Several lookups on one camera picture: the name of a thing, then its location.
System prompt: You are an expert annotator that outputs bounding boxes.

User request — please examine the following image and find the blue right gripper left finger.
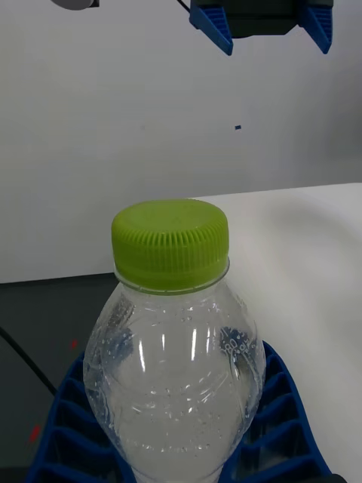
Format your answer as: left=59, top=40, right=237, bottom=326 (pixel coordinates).
left=24, top=350, right=137, bottom=483

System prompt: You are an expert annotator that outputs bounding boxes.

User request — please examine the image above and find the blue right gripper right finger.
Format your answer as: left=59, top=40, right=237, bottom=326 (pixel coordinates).
left=225, top=339, right=333, bottom=483

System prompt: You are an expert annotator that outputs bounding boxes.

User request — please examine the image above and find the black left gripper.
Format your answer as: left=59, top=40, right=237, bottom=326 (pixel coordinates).
left=189, top=0, right=335, bottom=57

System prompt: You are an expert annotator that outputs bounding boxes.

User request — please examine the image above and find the clear bottle with green cap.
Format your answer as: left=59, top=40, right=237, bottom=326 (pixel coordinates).
left=82, top=198, right=268, bottom=483

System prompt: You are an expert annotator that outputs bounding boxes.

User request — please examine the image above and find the black floor cable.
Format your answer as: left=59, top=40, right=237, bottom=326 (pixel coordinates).
left=0, top=326, right=58, bottom=396

